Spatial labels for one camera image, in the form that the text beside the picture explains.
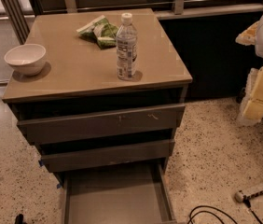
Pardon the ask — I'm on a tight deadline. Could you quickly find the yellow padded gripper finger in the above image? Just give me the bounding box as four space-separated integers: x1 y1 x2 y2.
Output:
235 21 258 46
237 66 263 126

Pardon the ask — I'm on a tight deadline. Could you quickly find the clear plastic water bottle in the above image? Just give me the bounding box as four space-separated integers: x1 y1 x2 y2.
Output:
116 13 137 80

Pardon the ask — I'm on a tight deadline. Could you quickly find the grey drawer cabinet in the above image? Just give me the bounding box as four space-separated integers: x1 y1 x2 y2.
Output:
2 7 194 224

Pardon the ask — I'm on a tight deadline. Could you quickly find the open bottom grey drawer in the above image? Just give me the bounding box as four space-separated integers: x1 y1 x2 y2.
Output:
62 162 177 224

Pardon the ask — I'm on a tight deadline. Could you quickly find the middle grey drawer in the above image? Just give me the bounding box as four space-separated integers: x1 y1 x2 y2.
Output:
41 139 175 173

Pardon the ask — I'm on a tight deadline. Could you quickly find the top grey drawer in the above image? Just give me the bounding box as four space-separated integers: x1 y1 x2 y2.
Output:
18 104 185 145

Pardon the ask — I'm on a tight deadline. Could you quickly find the white power strip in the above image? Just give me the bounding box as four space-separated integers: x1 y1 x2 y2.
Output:
234 182 263 203

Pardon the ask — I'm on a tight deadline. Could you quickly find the green snack bag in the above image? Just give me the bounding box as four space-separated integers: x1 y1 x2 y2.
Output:
76 15 118 49

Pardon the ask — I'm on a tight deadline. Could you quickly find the white ceramic bowl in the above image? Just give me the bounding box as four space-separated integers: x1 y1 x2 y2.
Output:
4 44 47 76

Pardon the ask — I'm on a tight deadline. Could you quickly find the black object on floor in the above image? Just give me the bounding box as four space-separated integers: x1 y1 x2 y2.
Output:
14 214 23 224

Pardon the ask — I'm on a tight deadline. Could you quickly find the black cable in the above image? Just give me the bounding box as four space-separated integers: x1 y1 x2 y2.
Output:
187 199 263 224

